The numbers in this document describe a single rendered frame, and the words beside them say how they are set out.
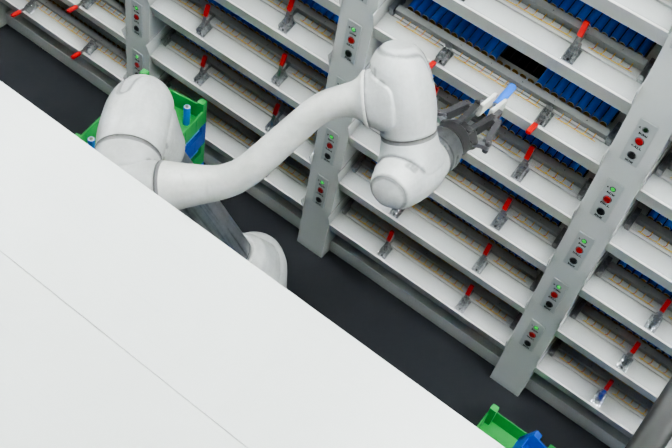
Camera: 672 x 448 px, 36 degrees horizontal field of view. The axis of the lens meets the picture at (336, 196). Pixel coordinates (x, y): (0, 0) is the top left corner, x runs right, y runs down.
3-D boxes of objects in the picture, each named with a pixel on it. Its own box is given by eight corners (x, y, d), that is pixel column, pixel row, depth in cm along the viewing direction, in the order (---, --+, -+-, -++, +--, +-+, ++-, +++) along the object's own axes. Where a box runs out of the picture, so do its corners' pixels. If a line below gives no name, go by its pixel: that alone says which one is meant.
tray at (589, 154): (596, 175, 223) (604, 155, 214) (373, 37, 240) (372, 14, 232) (644, 109, 229) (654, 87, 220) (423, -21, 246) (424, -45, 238)
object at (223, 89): (312, 171, 287) (308, 149, 274) (152, 63, 304) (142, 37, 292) (356, 119, 293) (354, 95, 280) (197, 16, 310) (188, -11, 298)
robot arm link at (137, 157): (146, 189, 185) (158, 131, 193) (53, 194, 188) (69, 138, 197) (168, 230, 196) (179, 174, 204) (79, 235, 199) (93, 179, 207)
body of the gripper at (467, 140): (419, 149, 198) (442, 131, 204) (455, 172, 195) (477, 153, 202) (432, 119, 193) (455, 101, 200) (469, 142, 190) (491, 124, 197)
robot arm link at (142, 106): (232, 337, 254) (242, 262, 267) (293, 329, 249) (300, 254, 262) (72, 146, 196) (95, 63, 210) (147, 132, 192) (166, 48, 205)
